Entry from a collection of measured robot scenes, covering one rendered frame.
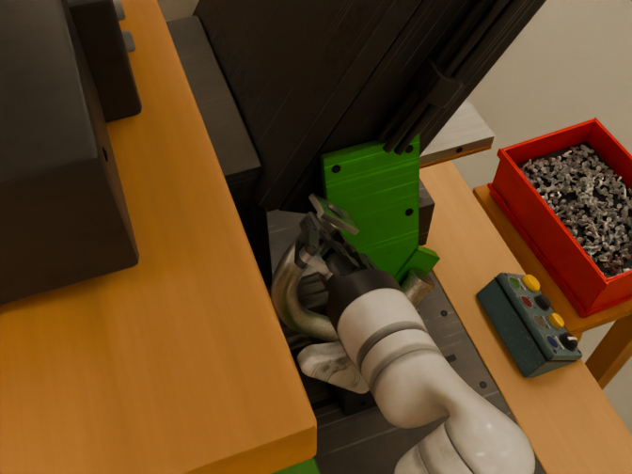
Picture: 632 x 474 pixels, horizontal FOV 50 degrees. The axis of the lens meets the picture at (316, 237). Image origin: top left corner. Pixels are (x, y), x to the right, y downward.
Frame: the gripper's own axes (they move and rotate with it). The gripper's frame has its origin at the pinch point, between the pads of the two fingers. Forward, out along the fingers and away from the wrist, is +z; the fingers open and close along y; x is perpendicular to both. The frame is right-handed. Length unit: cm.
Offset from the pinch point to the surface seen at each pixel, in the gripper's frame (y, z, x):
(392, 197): -6.6, 2.9, -7.0
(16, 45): 39.9, -26.8, -10.9
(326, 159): 4.0, 2.8, -6.7
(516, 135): -145, 130, -23
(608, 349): -90, 16, -1
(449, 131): -19.5, 17.7, -15.9
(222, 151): 10.0, 11.4, 1.1
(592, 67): -174, 153, -63
